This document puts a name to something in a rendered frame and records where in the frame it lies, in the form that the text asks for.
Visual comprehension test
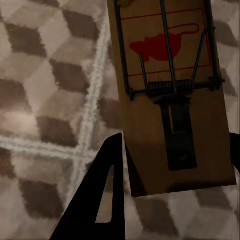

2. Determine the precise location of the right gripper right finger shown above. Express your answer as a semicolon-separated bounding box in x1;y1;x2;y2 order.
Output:
229;132;240;173

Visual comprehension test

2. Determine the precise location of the mousetrap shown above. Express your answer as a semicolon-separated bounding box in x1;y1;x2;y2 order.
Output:
107;0;237;198

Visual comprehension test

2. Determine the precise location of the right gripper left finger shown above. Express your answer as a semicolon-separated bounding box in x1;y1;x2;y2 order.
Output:
50;133;126;240

